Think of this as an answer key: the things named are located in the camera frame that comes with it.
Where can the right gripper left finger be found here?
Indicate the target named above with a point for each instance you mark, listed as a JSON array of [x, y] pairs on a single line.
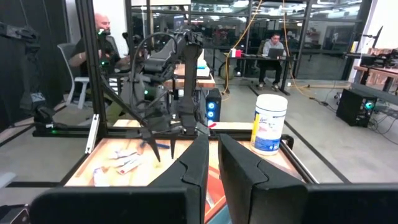
[[192, 174]]

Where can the wooden workbench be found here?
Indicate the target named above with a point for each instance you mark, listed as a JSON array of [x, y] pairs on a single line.
[[382, 71]]

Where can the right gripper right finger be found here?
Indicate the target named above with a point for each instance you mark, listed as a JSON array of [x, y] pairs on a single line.
[[248, 193]]

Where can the wooden table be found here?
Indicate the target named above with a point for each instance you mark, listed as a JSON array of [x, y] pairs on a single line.
[[205, 83]]

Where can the grey office chair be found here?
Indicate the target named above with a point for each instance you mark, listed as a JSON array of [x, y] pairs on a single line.
[[66, 53]]

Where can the person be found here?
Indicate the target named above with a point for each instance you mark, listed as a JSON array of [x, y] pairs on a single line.
[[273, 45], [102, 23]]

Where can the white frame bracket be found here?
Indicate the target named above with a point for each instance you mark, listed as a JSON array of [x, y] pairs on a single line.
[[92, 133]]

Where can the computer tower blue lights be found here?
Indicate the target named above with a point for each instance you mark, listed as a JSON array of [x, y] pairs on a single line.
[[213, 99]]

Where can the teal plastic bin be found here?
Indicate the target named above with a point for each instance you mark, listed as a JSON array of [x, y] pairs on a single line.
[[222, 219]]

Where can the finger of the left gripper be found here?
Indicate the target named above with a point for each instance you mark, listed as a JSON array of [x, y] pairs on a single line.
[[173, 144], [154, 146]]

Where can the orange plastic bin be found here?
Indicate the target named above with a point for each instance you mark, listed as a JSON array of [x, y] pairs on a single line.
[[214, 186]]

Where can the red box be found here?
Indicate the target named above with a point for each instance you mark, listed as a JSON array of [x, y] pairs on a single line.
[[237, 53]]

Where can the black desk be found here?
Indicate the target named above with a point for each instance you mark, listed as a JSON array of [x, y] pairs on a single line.
[[255, 57]]

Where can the grey laptop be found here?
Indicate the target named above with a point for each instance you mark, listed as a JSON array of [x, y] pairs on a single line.
[[276, 53]]

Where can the computer tower teal light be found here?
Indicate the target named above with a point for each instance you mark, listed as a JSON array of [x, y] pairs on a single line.
[[351, 109]]

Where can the small white toothpaste tube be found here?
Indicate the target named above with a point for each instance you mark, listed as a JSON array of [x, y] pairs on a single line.
[[127, 160], [101, 177], [132, 167]]

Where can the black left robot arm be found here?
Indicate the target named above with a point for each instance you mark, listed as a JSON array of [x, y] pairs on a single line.
[[189, 77]]

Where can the white disinfecting wipes canister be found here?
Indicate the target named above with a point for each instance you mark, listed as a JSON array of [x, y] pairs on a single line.
[[269, 124]]

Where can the black equipment stand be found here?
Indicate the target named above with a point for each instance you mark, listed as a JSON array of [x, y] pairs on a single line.
[[18, 32]]

